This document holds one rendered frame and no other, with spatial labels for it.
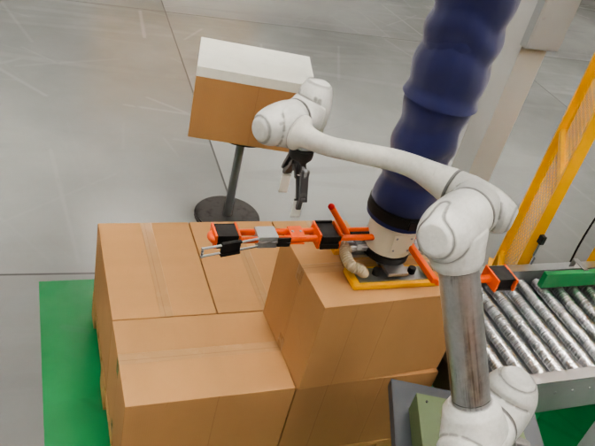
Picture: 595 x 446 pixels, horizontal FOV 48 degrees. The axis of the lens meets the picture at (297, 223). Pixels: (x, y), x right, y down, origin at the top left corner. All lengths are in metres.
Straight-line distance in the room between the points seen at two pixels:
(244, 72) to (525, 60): 1.38
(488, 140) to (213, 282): 1.69
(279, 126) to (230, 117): 1.78
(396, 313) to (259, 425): 0.66
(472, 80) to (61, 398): 2.06
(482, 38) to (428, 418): 1.12
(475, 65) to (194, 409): 1.43
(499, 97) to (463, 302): 2.05
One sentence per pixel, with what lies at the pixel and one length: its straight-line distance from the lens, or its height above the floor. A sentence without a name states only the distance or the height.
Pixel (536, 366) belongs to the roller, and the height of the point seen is 0.54.
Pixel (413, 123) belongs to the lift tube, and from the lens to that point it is 2.10.
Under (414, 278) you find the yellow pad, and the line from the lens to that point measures 2.40.
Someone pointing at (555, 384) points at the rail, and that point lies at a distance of 2.92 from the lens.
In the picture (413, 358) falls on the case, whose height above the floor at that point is 0.62.
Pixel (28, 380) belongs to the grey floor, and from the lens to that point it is 3.12.
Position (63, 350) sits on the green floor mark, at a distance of 3.22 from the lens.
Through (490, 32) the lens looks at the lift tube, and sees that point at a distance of 2.00.
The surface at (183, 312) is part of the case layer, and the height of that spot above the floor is 0.54.
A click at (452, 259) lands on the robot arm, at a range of 1.58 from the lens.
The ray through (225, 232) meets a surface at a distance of 2.13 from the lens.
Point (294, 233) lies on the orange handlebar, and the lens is 2.21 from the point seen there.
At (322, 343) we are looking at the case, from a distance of 2.32.
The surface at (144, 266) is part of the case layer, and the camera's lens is 2.82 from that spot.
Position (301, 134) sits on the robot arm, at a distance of 1.79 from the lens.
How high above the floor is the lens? 2.35
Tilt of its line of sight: 34 degrees down
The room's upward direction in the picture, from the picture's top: 15 degrees clockwise
